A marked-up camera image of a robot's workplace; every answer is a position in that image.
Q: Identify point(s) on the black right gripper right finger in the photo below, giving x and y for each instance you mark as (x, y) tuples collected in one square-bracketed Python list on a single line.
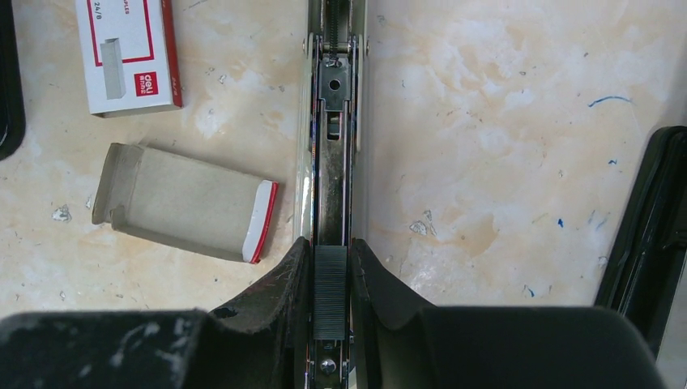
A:
[(404, 341)]

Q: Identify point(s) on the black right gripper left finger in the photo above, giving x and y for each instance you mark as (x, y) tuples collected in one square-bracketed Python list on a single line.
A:
[(255, 340)]

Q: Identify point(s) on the silver staple strip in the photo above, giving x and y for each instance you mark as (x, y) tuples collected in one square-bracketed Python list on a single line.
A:
[(330, 292)]

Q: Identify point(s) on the beige and black stapler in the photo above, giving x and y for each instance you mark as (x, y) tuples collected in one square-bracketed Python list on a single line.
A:
[(335, 47)]

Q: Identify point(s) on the red white staple box sleeve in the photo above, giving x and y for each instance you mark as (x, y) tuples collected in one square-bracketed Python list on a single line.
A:
[(130, 61)]

